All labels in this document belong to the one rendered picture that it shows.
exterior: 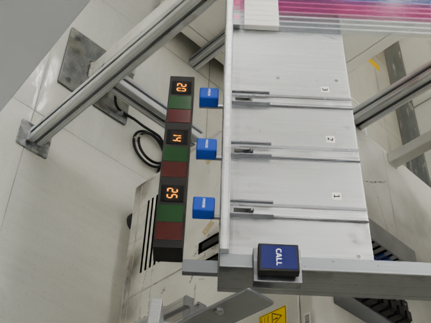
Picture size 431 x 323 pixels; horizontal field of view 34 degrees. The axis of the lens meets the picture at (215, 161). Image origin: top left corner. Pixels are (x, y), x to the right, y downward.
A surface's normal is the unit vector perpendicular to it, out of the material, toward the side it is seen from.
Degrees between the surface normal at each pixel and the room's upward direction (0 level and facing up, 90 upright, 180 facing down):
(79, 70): 0
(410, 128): 90
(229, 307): 90
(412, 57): 90
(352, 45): 90
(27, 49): 0
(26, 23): 0
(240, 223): 43
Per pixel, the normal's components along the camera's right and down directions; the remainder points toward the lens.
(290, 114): 0.04, -0.66
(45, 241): 0.70, -0.46
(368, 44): -0.03, 0.75
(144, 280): -0.71, -0.48
